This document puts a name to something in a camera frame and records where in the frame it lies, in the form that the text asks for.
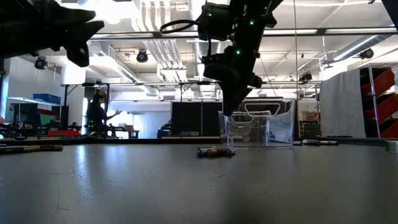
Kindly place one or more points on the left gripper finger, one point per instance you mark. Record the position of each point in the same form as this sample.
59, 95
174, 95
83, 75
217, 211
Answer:
82, 46
77, 17

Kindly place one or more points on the rack with red bins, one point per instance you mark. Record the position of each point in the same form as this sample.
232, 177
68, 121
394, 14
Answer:
385, 82

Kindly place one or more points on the silver battery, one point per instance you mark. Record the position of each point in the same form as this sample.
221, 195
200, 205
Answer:
297, 143
229, 151
202, 152
329, 143

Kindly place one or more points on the black ceiling spotlight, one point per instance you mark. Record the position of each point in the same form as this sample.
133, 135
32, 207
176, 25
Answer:
367, 53
40, 63
142, 56
305, 76

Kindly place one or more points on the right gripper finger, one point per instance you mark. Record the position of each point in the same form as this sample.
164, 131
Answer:
247, 93
231, 99

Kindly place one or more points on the black background robot arm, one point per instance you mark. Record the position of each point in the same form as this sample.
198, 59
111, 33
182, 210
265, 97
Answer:
12, 130

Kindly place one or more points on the black monitor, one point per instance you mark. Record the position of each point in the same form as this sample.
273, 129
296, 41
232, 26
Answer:
25, 113

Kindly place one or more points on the black beam with light strips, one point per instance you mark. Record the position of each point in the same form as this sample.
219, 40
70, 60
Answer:
161, 34

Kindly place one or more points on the clear plastic bin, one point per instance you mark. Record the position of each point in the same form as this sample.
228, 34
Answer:
280, 133

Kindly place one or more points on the black table mat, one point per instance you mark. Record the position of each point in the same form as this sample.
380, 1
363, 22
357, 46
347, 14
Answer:
199, 193

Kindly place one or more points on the silver ribbed air duct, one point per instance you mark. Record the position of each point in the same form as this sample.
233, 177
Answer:
198, 53

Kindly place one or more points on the person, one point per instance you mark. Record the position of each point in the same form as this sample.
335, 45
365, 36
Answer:
98, 116

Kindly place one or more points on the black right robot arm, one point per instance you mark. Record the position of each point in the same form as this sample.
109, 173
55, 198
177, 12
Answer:
255, 15

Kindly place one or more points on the red box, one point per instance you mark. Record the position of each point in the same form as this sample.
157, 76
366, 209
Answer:
63, 133

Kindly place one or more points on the cardboard box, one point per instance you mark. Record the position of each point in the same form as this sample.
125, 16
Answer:
310, 116

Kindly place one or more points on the white curtain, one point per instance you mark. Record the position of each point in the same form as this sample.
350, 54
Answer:
342, 105

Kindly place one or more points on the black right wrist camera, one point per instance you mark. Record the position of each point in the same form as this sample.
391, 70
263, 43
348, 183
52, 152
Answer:
216, 21

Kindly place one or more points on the green box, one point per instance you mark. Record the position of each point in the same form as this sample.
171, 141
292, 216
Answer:
48, 119

